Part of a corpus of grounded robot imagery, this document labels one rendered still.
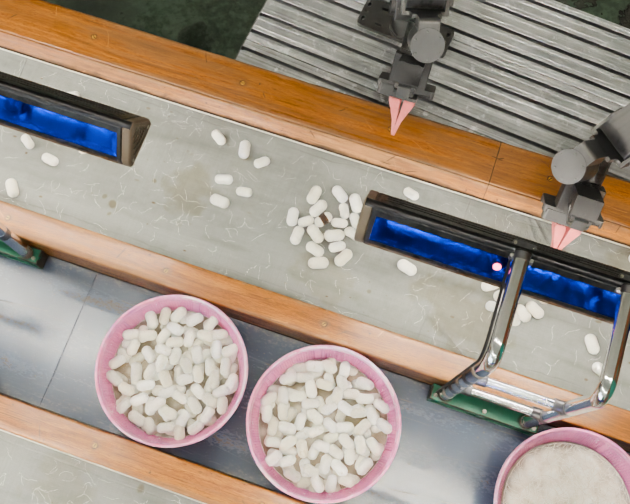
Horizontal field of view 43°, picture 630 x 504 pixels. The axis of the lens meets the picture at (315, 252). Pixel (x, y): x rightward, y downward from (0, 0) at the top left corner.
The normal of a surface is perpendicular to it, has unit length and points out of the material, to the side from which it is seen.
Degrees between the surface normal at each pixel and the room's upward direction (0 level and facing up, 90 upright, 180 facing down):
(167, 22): 0
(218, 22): 0
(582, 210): 40
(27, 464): 0
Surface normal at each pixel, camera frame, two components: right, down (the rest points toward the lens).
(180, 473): 0.00, -0.29
